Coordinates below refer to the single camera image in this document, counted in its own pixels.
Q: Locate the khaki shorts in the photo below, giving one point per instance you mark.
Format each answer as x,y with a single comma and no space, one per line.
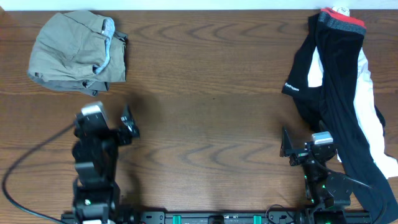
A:
79,19

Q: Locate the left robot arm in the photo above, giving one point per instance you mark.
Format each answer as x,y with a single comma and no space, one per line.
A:
96,193

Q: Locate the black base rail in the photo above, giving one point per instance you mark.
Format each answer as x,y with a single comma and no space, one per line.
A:
249,218

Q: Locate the black garment with logo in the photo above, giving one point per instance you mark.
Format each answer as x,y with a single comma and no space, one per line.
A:
306,78

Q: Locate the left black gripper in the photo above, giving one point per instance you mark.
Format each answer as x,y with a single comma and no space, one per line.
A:
130,128

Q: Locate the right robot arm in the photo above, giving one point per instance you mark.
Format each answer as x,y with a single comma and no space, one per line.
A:
328,192

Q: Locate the grey shorts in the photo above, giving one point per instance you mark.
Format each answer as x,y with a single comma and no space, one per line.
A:
77,84

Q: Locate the dark navy garment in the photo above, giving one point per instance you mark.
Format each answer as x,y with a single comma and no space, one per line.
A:
378,193

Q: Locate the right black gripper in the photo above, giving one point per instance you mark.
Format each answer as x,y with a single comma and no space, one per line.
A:
299,155

